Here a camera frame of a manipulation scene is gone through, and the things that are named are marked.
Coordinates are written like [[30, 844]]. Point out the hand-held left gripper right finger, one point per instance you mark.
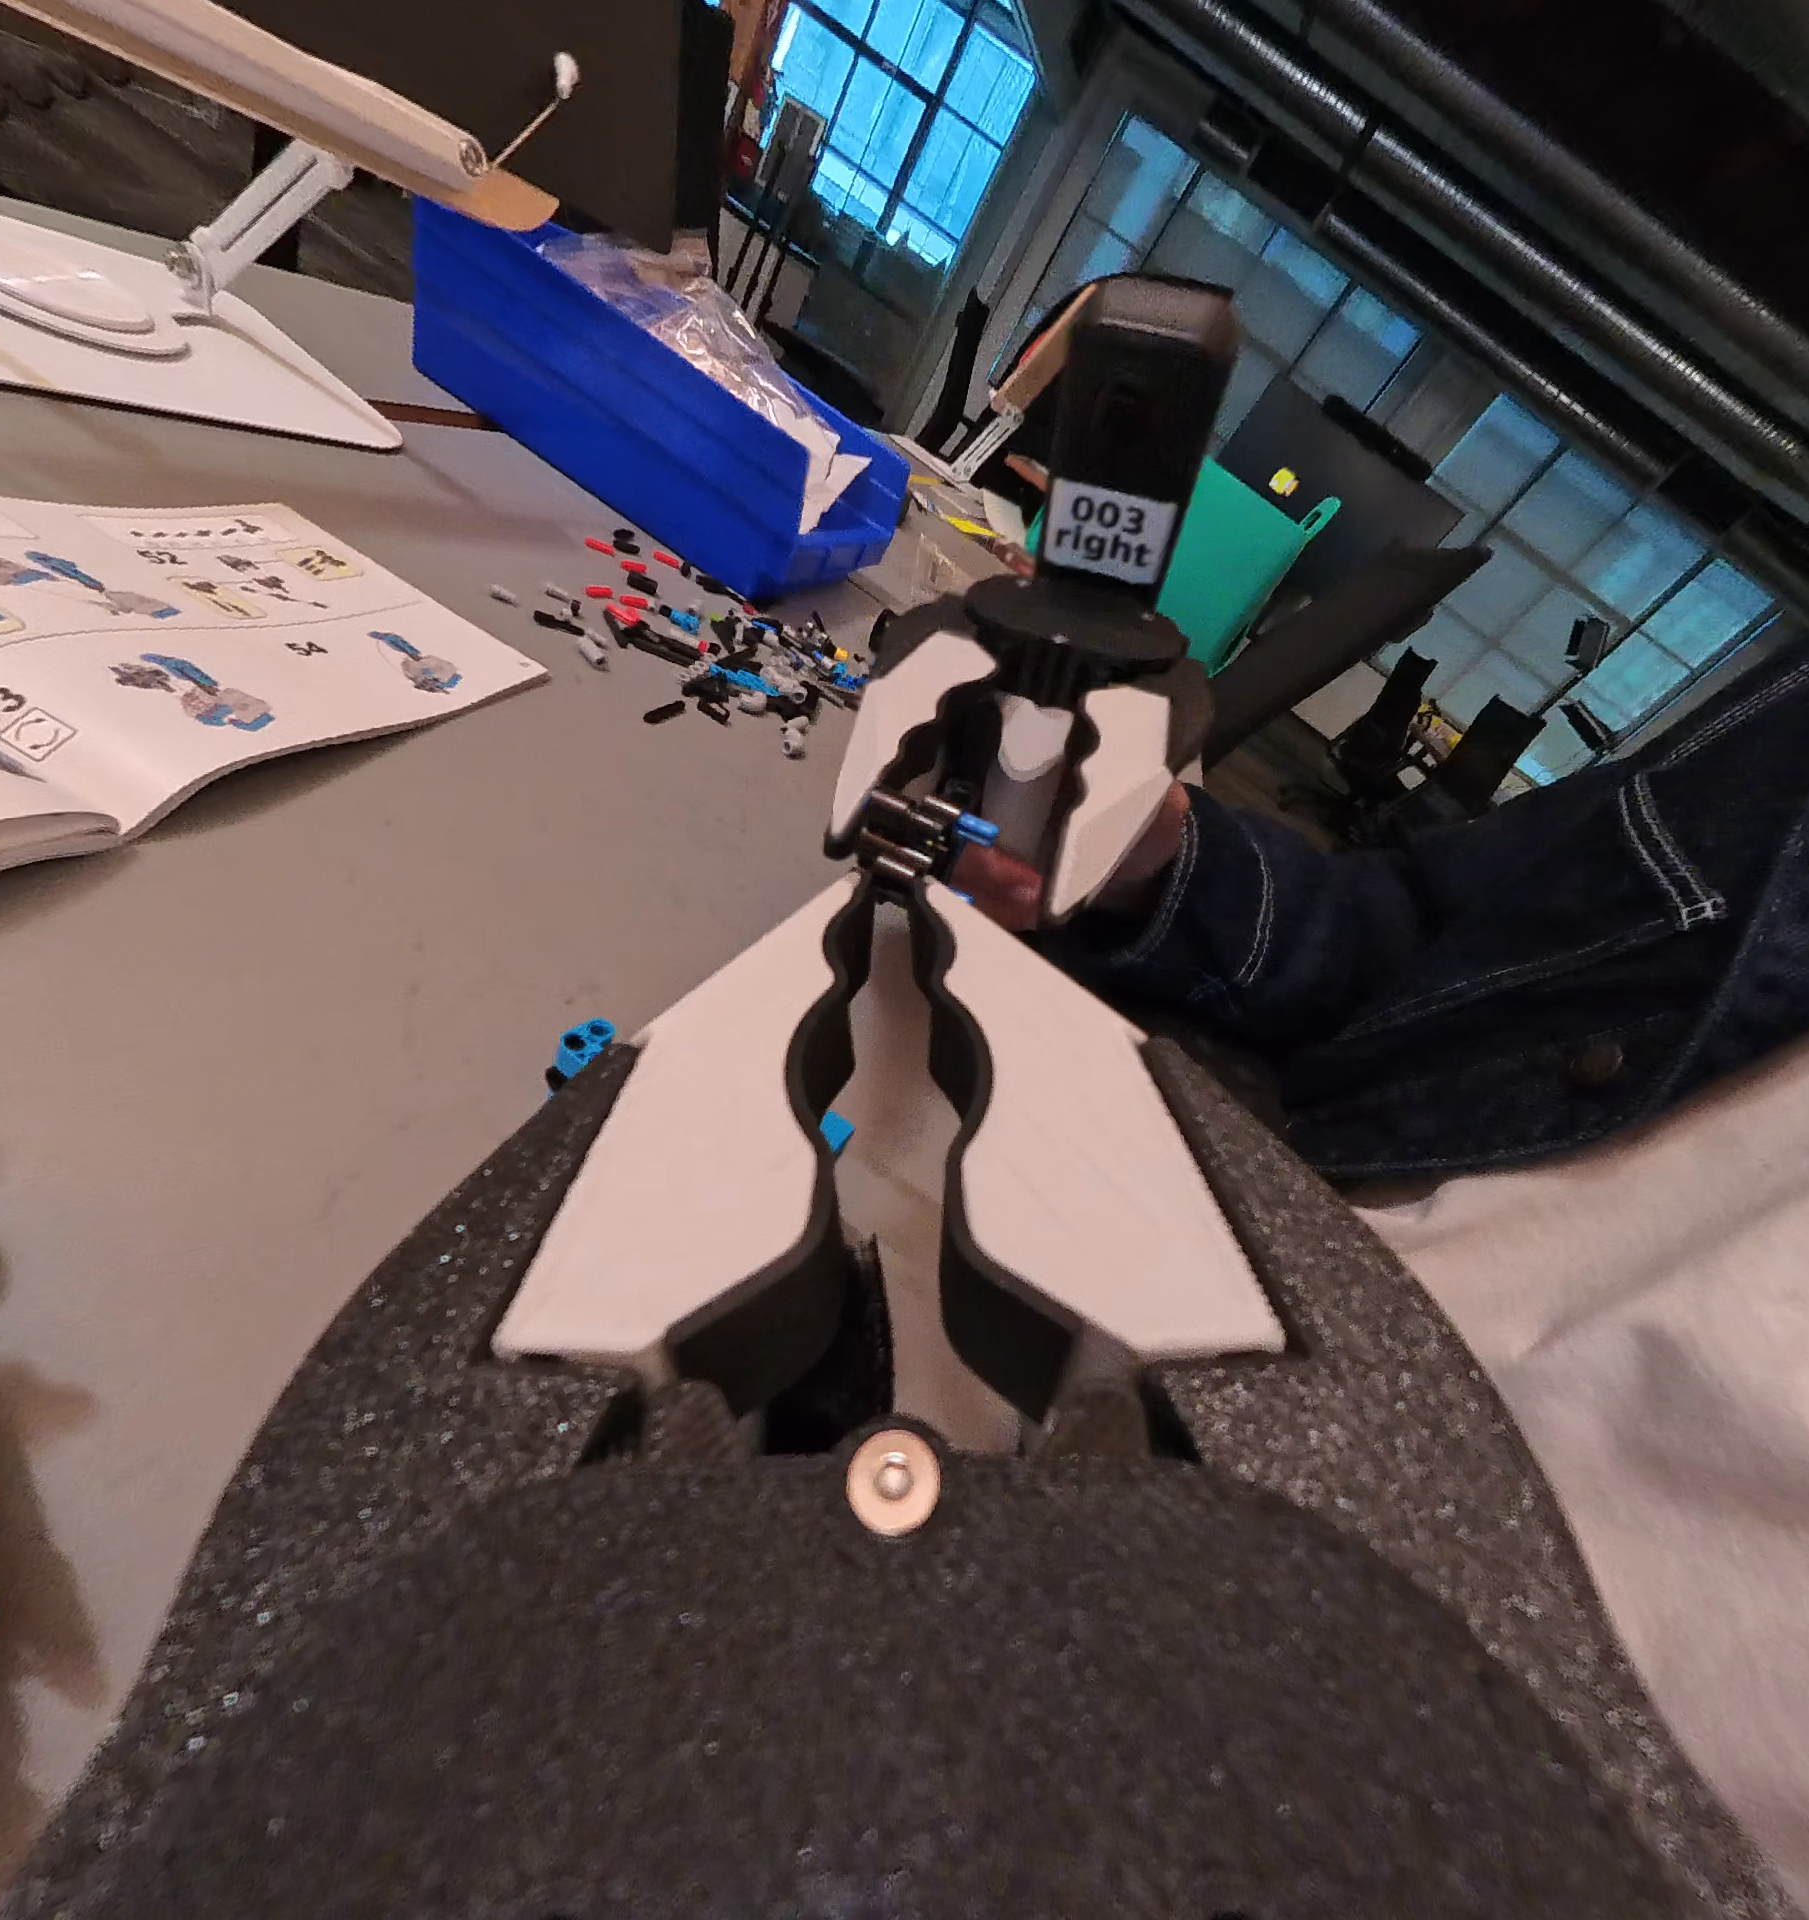
[[1099, 1185]]

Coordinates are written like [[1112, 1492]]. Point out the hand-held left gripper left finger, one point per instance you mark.
[[680, 1185]]

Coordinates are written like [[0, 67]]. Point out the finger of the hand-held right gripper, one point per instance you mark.
[[1122, 779], [896, 719]]

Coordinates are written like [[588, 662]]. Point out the grey panel blue beam assembly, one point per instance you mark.
[[586, 1051]]

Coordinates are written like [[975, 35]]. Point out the person's right forearm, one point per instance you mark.
[[1263, 916]]

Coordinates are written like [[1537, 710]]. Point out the grey desk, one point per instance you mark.
[[320, 1051]]

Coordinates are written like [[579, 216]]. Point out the person's right hand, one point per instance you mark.
[[1017, 893]]

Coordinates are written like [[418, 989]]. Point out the pile of small building parts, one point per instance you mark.
[[724, 660]]

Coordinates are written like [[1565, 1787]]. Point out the teal bin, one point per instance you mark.
[[1248, 570]]

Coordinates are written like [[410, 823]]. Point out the dark monitor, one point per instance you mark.
[[1339, 466]]

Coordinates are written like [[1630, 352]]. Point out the white paper scraps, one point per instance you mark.
[[830, 474]]

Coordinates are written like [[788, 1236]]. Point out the black office chair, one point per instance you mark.
[[1429, 735]]

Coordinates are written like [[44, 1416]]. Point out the blue bin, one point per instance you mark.
[[620, 404]]

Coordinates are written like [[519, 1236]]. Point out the crumpled clear plastic bag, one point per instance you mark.
[[680, 316]]

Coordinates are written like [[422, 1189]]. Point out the dark denim jacket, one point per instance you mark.
[[1670, 901]]

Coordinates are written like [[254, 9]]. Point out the person's white shirt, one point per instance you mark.
[[1670, 1425]]

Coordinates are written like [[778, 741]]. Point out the instruction booklet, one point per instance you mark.
[[244, 645]]

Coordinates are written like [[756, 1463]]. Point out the white bracket with cardboard strip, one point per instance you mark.
[[1032, 360]]

